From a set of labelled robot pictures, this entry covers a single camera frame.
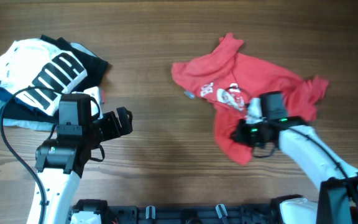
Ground red printed t-shirt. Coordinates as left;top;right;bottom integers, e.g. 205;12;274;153
171;33;329;165

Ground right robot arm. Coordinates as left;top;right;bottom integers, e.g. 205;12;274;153
231;91;358;223

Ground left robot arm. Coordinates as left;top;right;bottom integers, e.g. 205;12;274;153
27;93;132;223

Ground black folded garment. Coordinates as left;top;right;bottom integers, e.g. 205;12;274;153
0;35;108;129

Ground white folded shirt black letters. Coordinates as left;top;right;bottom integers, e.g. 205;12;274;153
0;38;88;116

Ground dark blue folded garment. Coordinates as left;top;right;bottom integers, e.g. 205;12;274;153
0;87;35;111

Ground light blue folded garment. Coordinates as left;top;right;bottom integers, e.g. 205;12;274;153
0;42;108;131

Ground right black cable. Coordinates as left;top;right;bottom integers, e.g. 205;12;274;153
225;85;358;224

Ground black cable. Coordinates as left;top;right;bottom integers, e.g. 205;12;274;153
0;86;65;224
225;85;358;224

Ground left black cable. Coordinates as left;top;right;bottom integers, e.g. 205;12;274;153
0;86;65;224

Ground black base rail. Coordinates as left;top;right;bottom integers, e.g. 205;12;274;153
66;199;284;224

